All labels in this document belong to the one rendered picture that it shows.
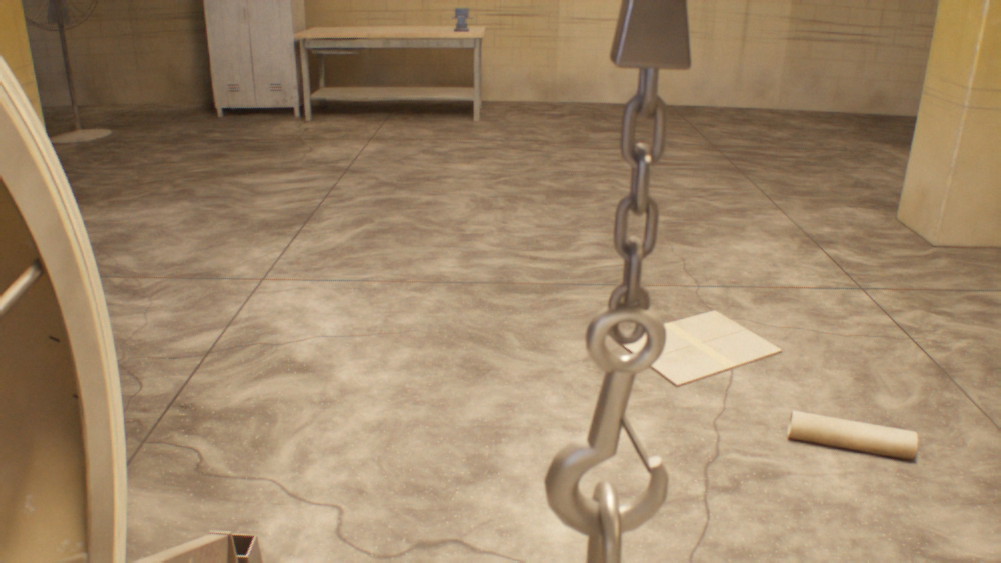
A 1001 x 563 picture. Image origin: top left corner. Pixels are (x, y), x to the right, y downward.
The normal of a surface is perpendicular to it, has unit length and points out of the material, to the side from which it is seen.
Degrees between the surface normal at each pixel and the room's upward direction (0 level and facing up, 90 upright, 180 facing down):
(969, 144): 90
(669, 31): 90
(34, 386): 77
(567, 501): 86
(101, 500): 90
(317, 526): 0
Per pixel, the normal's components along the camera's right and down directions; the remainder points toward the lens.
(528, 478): 0.01, -0.91
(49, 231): 1.00, 0.02
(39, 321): -0.01, 0.39
